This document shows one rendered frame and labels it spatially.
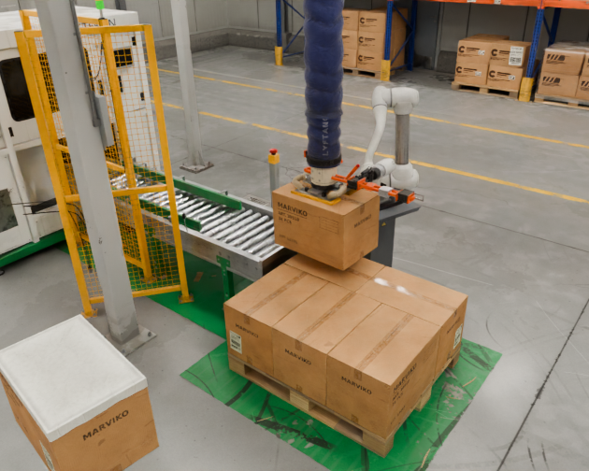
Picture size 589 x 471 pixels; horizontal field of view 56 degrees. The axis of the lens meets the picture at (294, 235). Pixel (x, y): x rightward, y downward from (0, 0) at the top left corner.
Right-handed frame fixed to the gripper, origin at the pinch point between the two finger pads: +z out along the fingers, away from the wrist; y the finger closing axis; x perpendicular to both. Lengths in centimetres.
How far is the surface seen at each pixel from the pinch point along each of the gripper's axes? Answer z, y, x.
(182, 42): -157, -33, 336
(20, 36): 104, -87, 175
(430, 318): 16, 66, -64
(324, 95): 9, -54, 20
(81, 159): 110, -23, 124
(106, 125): 93, -40, 119
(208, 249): 35, 69, 107
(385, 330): 42, 66, -48
